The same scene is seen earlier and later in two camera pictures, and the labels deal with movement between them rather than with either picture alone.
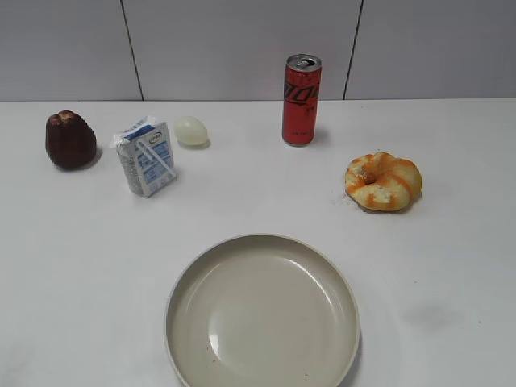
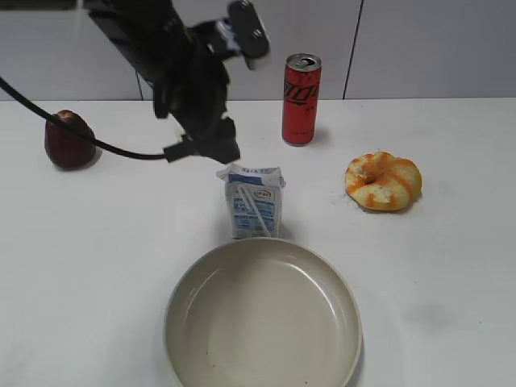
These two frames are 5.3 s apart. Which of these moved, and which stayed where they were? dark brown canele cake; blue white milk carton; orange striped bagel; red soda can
Moved: blue white milk carton
Stayed: orange striped bagel; dark brown canele cake; red soda can
